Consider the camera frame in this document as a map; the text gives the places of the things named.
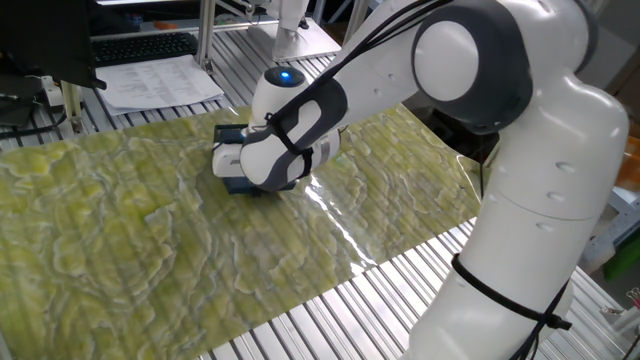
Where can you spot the dark blue inner gift box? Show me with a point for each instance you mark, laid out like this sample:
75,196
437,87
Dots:
220,137

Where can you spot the tall aluminium frame post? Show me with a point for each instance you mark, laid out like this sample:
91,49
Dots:
206,35

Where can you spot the black keyboard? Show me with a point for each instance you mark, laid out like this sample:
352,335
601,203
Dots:
145,48

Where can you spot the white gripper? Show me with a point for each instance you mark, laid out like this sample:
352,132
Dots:
227,162

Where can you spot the black computer monitor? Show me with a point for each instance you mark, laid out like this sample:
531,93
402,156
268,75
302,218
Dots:
45,40

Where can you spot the green marble pattern mat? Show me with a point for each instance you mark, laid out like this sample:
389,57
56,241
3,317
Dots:
125,240

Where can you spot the dark blue ribboned casing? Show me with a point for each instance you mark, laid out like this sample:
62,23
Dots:
237,187

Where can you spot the binder clips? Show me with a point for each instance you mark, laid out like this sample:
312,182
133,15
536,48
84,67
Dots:
634,297

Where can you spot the white stand with base plate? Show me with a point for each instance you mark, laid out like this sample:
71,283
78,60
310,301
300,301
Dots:
290,45

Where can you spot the short aluminium frame post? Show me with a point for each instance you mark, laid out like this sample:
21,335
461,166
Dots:
72,107

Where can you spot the slanted aluminium frame strut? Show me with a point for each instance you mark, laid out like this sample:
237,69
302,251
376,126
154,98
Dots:
357,20

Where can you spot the small orange object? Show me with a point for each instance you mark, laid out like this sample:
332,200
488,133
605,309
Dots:
166,25

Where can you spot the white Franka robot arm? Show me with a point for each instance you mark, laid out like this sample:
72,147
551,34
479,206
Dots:
550,175

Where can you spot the green plastic bin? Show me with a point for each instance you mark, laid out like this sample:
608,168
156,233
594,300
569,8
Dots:
625,260

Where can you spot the white printed paper sheets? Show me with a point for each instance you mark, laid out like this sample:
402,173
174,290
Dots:
155,85

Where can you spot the white power strip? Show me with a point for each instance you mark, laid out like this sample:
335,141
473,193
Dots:
51,92

